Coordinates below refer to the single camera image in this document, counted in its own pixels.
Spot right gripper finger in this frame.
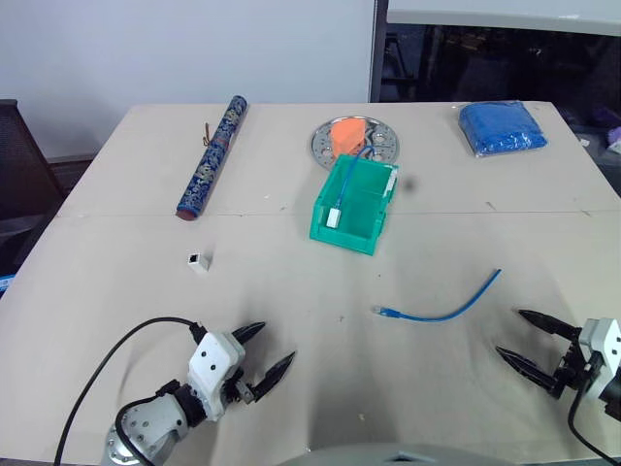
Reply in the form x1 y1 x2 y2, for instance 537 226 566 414
517 309 582 342
495 346 560 397

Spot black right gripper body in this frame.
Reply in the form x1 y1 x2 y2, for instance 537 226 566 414
549 329 596 401

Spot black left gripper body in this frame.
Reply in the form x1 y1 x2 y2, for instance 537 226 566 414
220 367 259 414

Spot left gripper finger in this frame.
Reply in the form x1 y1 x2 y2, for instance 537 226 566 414
230 320 268 348
248 350 297 404

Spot small white connector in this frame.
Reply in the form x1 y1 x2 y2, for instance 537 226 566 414
185 250 213 275

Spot grey robot torso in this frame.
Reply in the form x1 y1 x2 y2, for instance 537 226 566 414
275 440 492 466

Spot green plastic bin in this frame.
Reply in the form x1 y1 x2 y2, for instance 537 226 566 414
309 153 401 257

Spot blue patterned scroll tube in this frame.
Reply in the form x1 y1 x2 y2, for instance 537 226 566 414
175 94 252 223

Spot purple items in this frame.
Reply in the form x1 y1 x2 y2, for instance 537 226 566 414
592 105 621 152

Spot blue cloth in plastic bag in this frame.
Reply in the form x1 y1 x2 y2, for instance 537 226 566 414
458 100 550 159

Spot orange wedge block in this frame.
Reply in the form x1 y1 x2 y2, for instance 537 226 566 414
330 119 368 158

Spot round perforated metal plate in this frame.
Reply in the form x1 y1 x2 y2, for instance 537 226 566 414
310 116 403 169

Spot dark glass cabinet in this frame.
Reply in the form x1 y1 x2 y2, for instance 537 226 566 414
368 0 621 106

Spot black chair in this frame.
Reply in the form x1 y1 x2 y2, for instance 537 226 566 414
0 98 65 273

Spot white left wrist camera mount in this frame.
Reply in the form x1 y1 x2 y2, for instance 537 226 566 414
187 331 246 421

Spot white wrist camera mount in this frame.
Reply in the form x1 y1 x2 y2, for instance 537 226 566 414
578 316 621 405
187 331 246 421

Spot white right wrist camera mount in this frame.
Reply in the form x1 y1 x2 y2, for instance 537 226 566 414
578 316 621 405

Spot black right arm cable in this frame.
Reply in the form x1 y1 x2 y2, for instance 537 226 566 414
567 386 621 460

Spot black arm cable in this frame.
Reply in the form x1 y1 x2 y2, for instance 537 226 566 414
567 386 621 460
52 316 207 466

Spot blue Ethernet cable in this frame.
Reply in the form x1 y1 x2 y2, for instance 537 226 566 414
372 268 504 323

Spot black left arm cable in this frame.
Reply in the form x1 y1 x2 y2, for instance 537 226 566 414
52 316 207 466

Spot short blue cable with coupler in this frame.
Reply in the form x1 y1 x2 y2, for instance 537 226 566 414
325 145 385 230

